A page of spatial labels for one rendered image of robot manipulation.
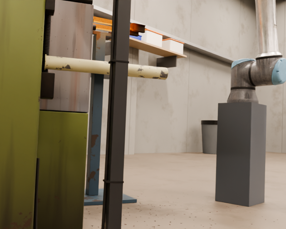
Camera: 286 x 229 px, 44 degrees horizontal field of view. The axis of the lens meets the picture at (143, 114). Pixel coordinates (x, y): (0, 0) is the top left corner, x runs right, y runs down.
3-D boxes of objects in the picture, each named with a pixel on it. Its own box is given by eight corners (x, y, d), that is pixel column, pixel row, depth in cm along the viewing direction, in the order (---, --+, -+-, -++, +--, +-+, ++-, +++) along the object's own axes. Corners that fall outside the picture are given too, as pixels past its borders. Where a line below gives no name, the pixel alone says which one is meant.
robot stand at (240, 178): (231, 196, 235) (234, 106, 238) (264, 202, 220) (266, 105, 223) (214, 201, 218) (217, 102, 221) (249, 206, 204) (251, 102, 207)
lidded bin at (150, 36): (147, 50, 671) (148, 37, 672) (163, 47, 646) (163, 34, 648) (131, 45, 638) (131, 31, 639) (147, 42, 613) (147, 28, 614)
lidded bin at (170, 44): (169, 57, 721) (170, 45, 722) (184, 55, 697) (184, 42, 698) (155, 52, 688) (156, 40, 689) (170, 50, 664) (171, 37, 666)
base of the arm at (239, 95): (235, 105, 236) (235, 90, 236) (263, 105, 223) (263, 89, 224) (221, 102, 221) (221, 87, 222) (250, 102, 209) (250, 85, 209)
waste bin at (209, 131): (208, 152, 829) (209, 121, 832) (232, 154, 789) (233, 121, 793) (194, 152, 786) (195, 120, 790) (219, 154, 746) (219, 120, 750)
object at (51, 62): (163, 82, 136) (164, 67, 136) (169, 80, 131) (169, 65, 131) (43, 71, 123) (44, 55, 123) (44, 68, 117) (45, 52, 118)
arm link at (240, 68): (239, 90, 234) (239, 63, 234) (263, 88, 221) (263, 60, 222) (225, 87, 223) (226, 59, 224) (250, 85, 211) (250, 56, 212)
